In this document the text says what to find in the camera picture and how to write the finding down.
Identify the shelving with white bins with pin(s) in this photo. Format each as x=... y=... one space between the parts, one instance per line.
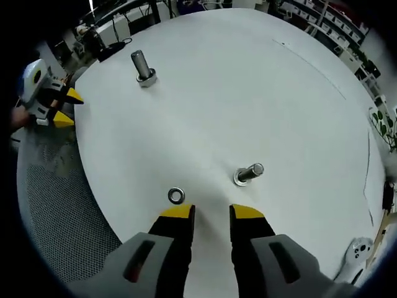
x=335 y=21

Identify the thick threaded steel stud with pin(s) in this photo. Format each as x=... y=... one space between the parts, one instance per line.
x=139 y=62

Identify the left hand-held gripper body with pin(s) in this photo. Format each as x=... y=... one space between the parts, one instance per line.
x=34 y=90

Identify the thin threaded steel stud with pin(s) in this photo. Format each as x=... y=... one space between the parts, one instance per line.
x=252 y=171

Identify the white handheld controller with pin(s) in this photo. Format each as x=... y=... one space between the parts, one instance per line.
x=358 y=251

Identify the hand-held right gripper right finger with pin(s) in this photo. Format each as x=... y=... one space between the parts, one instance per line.
x=251 y=226

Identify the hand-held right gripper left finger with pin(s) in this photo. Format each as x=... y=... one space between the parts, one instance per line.
x=173 y=229

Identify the green potted plant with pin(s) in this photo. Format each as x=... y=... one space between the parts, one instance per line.
x=384 y=124

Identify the person's left hand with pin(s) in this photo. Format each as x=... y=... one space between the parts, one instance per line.
x=20 y=117

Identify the grey mesh office chair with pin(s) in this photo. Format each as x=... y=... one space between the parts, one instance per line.
x=62 y=201

